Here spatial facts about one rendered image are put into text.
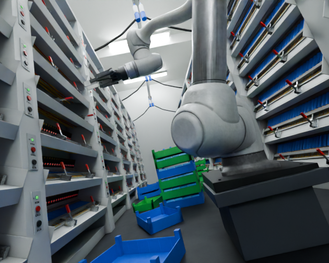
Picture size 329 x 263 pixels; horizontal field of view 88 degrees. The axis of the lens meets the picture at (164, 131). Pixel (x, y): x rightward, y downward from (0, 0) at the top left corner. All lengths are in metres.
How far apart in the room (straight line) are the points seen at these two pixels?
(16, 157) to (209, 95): 0.59
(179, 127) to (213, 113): 0.09
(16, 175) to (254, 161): 0.74
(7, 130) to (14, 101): 0.12
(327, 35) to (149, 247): 1.12
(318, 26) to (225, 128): 0.73
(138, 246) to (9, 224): 0.44
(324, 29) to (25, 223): 1.27
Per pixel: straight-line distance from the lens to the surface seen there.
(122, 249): 0.89
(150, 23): 1.04
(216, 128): 0.43
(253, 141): 0.64
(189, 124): 0.42
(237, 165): 0.64
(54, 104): 0.95
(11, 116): 0.73
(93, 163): 1.32
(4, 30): 0.88
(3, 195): 0.62
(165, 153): 1.38
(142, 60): 1.00
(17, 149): 0.69
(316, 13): 1.09
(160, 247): 0.79
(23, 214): 0.67
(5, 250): 0.68
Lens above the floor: 0.30
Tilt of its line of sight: 12 degrees up
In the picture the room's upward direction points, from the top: 14 degrees counter-clockwise
